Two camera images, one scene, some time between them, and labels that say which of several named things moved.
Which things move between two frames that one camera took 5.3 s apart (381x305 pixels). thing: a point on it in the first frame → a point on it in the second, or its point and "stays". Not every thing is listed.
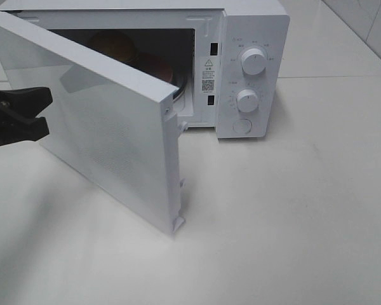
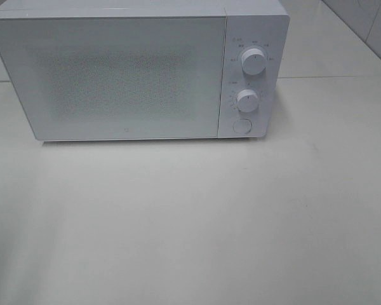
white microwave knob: [247, 100] stays
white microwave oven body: [227, 57] stays
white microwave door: [117, 124] → [117, 78]
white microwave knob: [253, 61] stays
